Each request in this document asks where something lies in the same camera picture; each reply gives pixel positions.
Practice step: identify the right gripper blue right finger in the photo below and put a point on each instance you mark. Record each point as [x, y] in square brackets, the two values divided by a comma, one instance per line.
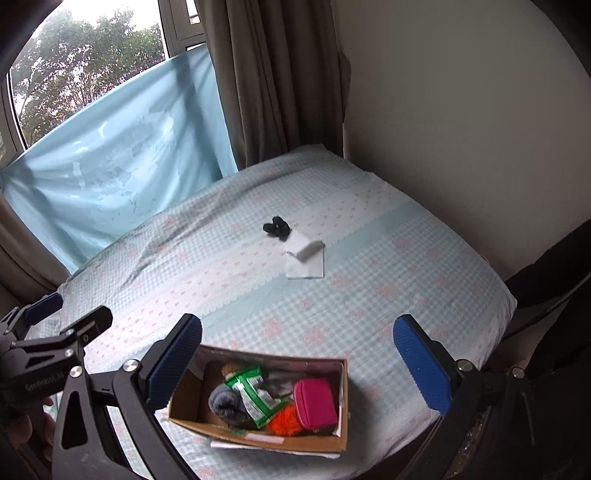
[430, 364]

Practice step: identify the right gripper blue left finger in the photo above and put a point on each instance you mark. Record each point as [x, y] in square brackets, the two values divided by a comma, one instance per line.
[167, 359]

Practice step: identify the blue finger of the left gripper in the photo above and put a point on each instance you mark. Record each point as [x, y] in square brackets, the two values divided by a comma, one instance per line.
[87, 325]
[43, 308]

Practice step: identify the brown curly plush toy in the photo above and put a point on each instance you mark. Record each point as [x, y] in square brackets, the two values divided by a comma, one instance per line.
[230, 369]

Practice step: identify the green snack packet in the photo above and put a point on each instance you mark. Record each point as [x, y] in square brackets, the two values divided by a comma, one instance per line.
[259, 403]

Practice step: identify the magenta pouch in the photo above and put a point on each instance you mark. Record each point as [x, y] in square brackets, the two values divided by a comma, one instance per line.
[315, 404]

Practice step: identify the white tissue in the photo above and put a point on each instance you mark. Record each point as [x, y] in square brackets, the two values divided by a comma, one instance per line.
[304, 257]

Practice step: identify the person's left hand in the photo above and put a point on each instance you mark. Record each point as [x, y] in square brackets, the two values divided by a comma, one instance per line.
[20, 431]

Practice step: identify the orange pom-pom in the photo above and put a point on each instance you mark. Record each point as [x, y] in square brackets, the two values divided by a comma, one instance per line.
[286, 422]

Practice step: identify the cardboard box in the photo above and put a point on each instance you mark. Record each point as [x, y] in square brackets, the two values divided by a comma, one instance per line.
[188, 406]

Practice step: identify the light blue sheet curtain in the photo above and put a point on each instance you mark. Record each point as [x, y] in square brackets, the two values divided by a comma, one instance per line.
[147, 145]

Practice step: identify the checkered light blue bedspread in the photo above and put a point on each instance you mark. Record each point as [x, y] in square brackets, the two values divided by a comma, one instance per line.
[385, 256]

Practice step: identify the black scrunchie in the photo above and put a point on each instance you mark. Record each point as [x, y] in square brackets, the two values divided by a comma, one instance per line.
[278, 228]

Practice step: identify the brown-grey drape curtain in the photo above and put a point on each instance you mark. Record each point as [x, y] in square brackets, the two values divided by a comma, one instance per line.
[281, 77]

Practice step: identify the window frame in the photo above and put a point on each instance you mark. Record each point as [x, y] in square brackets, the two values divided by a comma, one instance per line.
[73, 52]

